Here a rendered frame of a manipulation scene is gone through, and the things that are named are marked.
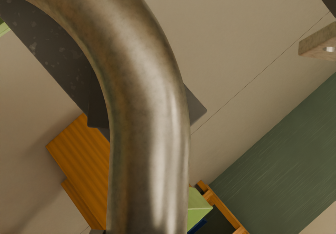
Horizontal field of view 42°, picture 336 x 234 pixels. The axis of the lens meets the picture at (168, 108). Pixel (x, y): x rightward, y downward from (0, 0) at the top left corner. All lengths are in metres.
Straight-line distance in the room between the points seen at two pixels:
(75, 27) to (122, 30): 0.02
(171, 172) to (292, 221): 6.03
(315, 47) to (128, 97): 0.11
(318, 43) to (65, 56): 0.12
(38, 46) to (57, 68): 0.01
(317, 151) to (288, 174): 0.49
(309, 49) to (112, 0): 0.11
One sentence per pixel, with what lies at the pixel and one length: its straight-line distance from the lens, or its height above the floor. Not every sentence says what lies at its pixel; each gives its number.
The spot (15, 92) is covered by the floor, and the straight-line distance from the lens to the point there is 2.09.
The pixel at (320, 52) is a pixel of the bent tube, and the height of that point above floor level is 1.16.
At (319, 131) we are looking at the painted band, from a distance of 6.36.
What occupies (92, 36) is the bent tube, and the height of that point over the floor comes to 1.12.
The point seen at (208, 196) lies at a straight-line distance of 5.63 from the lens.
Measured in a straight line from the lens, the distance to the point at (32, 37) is 0.22.
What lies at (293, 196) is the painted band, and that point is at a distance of 6.20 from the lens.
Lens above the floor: 1.21
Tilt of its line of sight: 22 degrees down
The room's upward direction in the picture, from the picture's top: 138 degrees clockwise
